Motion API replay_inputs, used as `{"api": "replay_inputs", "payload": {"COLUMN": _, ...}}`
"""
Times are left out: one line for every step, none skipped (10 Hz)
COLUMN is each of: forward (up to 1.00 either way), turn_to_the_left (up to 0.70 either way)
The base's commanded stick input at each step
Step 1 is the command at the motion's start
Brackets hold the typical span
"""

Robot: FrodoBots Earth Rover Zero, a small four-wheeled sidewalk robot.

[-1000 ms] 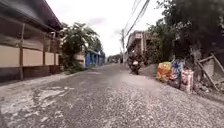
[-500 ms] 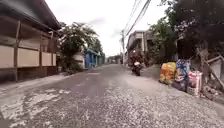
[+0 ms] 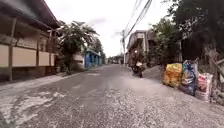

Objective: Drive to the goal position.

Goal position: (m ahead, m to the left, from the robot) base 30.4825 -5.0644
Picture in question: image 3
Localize utility pole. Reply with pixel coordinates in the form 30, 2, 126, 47
121, 29, 128, 67

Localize blue building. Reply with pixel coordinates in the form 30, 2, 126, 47
83, 49, 102, 69

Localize motorcycle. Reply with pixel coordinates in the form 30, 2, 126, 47
131, 61, 145, 79

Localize grey two-storey building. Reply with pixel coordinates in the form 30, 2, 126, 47
125, 29, 156, 68

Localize grey asphalt road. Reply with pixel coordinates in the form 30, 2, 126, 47
0, 63, 224, 128

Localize palm tree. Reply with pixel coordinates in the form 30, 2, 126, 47
56, 20, 100, 74

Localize yellow sack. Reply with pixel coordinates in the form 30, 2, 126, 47
162, 62, 184, 89

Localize blue sack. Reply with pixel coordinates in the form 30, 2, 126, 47
179, 59, 200, 97

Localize large dark trees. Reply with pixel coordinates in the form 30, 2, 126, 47
148, 0, 224, 68

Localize white and red sack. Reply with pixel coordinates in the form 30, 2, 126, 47
195, 72, 214, 102

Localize overhead wires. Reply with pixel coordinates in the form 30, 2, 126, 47
119, 0, 154, 44

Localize building with beige wall panels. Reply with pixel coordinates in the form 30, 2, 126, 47
0, 0, 61, 83

